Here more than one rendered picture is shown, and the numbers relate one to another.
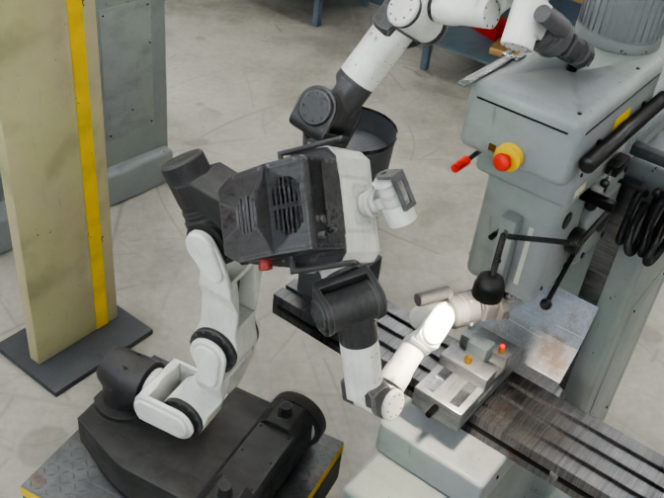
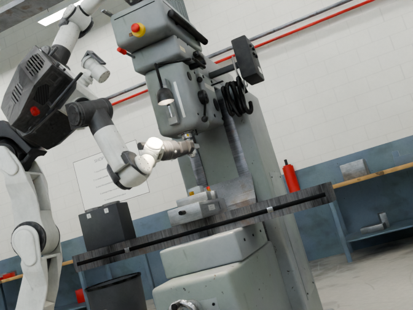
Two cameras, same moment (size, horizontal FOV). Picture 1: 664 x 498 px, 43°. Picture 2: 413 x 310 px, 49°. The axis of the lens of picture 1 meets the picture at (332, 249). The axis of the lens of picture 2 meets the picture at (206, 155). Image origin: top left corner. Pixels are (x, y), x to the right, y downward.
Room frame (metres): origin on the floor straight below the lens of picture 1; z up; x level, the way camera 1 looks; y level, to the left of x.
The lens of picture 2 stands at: (-0.25, 0.04, 0.90)
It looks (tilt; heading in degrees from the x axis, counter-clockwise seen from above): 8 degrees up; 344
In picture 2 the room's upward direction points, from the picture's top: 16 degrees counter-clockwise
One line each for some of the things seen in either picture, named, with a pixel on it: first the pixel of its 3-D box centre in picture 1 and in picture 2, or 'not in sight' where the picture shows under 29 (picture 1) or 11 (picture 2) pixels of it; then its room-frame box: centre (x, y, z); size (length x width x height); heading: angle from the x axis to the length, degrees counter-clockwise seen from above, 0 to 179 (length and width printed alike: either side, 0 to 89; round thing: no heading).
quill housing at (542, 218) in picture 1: (527, 223); (177, 101); (1.75, -0.47, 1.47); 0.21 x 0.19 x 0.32; 56
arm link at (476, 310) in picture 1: (476, 305); (176, 150); (1.70, -0.39, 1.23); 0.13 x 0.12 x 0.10; 31
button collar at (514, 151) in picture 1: (508, 157); (138, 29); (1.56, -0.34, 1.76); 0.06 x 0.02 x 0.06; 56
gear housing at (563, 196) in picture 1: (555, 145); (169, 61); (1.79, -0.49, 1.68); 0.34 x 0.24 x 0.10; 146
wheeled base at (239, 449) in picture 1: (189, 423); not in sight; (1.75, 0.37, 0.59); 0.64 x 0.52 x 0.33; 67
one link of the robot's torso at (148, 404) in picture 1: (180, 398); not in sight; (1.76, 0.40, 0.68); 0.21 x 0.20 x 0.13; 67
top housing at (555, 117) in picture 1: (565, 99); (159, 35); (1.76, -0.48, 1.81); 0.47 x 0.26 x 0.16; 146
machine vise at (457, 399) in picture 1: (469, 371); (198, 206); (1.74, -0.43, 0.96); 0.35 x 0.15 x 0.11; 146
